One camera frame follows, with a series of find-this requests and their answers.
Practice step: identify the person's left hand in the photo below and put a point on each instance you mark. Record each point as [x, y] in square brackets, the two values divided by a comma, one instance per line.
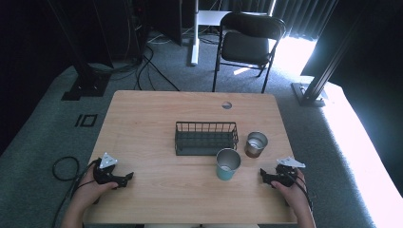
[90, 193]

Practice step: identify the teal metal cup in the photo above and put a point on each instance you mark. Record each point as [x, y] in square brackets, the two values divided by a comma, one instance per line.
[227, 166]

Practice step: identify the brown metal cup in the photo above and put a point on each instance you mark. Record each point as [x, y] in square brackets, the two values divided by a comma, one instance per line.
[255, 145]

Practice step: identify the dark cabinet panel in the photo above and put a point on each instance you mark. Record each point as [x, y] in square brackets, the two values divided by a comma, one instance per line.
[166, 19]

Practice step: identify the person's right hand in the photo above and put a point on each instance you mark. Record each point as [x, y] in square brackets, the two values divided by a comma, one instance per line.
[293, 193]

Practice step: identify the black metal stand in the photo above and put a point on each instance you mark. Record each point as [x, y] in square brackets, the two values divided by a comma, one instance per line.
[85, 82]
[312, 91]

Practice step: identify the black folding chair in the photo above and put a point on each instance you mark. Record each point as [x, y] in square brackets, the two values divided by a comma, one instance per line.
[245, 47]

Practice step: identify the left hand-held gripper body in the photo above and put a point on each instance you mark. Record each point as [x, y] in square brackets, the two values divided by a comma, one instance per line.
[106, 172]

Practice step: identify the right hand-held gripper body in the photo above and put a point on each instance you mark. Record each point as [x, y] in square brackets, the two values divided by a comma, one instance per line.
[284, 174]

